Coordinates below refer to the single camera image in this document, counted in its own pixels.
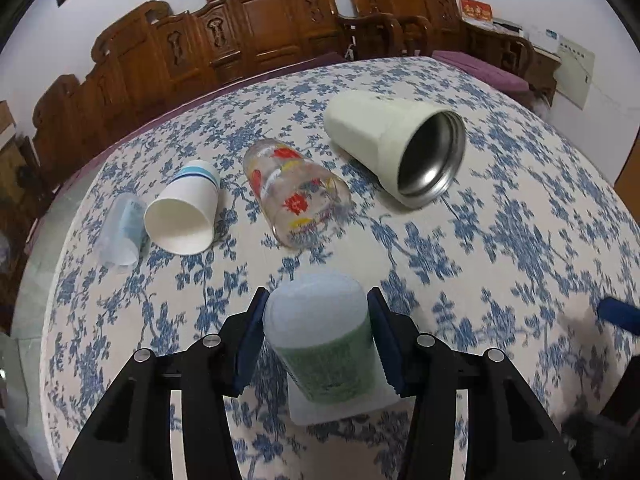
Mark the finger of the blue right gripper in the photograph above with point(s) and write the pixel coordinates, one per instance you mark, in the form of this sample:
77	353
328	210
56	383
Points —
620	314

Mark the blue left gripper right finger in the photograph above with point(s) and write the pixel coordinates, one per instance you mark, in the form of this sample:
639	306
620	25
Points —
386	327

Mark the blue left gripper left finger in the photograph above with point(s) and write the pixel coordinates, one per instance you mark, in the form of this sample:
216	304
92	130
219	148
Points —
251	335

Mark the frosted green plastic cup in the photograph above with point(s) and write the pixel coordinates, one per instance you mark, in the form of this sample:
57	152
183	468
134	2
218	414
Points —
319	327

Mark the white paper cup blue stripes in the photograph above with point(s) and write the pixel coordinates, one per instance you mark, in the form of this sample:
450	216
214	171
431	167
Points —
181	220

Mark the glass cup red flowers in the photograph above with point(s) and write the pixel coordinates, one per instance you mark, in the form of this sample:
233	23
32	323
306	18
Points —
302	201

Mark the clear plastic cup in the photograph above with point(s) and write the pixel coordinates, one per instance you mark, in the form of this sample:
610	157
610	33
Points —
122	234

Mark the white steel-lined thermos cup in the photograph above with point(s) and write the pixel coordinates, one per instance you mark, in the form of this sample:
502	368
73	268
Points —
414	148

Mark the blue floral tablecloth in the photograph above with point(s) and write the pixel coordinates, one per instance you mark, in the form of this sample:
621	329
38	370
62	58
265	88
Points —
516	255

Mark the wooden side table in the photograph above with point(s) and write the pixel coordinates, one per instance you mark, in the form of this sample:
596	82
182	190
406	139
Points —
522	72

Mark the purple armchair cushion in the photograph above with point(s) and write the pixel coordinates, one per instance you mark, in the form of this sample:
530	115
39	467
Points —
482	72

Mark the white router box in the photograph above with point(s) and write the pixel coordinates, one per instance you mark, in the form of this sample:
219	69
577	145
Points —
544	39

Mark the carved wooden sofa bench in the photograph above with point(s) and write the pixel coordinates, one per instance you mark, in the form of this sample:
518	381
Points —
152	60

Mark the carved wooden armchair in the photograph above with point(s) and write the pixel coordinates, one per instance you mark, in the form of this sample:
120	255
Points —
427	25

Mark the red greeting card box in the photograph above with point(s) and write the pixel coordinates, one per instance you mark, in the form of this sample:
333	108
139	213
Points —
476	11

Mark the white wall distribution box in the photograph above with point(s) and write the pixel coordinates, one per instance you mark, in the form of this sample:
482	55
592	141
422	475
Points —
573	77

